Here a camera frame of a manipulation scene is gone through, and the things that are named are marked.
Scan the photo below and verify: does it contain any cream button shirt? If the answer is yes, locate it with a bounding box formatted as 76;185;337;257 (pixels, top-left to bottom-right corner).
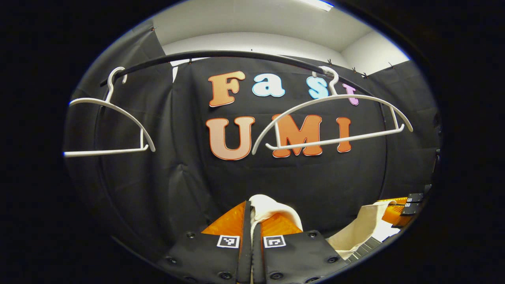
249;194;397;261

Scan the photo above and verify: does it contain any black backdrop cloth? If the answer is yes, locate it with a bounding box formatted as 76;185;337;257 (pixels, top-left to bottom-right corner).
63;20;442;261

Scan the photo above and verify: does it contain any grey slatted panel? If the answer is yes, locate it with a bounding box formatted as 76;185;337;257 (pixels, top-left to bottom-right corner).
346;236;395;262

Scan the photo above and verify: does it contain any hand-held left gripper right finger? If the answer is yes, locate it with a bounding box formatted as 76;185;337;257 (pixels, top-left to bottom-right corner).
252;211;348;284

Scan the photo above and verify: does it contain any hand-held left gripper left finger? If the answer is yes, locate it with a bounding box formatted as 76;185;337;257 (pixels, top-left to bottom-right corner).
158;200;253;284

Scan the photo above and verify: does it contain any black clothes rack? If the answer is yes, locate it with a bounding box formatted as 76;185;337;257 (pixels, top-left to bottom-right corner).
99;50;391;198

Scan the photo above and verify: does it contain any white clothes hanger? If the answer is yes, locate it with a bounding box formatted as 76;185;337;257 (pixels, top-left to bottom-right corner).
64;67;156;158
252;66;414;155

